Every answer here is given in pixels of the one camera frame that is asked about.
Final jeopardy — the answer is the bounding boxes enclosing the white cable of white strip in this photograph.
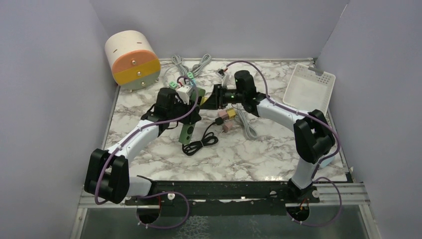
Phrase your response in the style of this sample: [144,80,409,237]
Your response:
[235,109,258,139]

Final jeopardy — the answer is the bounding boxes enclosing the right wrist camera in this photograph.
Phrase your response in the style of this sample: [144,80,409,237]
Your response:
[216,67,229,87]

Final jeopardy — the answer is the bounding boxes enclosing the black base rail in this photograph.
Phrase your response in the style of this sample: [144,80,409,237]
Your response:
[124,181,319,217]

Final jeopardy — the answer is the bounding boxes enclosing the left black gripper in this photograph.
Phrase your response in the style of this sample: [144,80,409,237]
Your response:
[166,97,199,124]

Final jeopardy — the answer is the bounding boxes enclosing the green power strip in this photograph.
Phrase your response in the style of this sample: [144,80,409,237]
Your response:
[179,87,205,145]

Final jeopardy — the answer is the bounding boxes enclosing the green plug on black strip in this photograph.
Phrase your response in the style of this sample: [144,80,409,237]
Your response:
[169,81,179,90]

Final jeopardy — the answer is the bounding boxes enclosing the white plastic basket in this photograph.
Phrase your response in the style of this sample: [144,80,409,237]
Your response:
[283,63,336,114]

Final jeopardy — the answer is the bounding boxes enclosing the round cream drawer cabinet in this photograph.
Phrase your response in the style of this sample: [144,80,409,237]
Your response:
[105,30,161,90]

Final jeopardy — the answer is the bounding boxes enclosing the grey coiled cable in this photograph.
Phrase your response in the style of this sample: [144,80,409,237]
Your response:
[164,53,212,78]

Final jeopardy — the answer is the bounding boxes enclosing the pink plug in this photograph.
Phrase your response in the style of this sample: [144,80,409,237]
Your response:
[217,110,229,120]
[222,121,233,133]

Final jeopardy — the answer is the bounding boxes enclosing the yellow plug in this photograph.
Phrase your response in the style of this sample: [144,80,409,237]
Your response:
[226,108,236,119]
[200,97,208,106]

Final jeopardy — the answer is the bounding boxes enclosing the black cable with plug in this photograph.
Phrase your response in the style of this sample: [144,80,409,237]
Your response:
[182,118,223,156]

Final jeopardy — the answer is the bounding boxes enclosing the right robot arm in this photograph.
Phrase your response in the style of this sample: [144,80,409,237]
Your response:
[201,70,335,203]

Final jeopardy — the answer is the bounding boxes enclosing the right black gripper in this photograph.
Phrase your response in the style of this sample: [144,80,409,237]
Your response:
[201,85,245,111]

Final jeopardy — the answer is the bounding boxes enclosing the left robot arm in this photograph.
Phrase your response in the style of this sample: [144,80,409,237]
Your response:
[84,86,205,205]

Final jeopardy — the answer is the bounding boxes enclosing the light blue small device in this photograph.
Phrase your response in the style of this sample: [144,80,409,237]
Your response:
[320,156,335,168]

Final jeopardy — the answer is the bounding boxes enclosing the black power strip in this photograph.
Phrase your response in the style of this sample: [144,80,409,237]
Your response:
[184,72,196,86]

